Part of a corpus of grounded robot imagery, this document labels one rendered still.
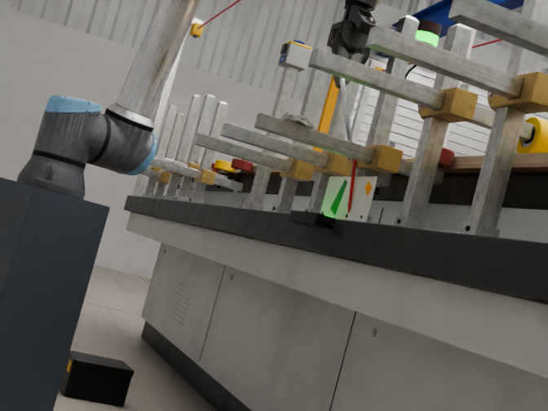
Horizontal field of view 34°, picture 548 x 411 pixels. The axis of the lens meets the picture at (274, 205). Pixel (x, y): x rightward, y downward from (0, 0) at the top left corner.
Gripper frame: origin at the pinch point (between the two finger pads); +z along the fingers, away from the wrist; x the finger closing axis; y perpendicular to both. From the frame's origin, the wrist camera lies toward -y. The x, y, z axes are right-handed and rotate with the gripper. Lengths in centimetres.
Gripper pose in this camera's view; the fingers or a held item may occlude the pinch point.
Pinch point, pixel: (342, 82)
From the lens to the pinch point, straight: 204.6
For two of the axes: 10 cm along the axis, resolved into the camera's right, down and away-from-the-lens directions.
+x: -9.1, -2.7, -3.2
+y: -3.2, -0.5, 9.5
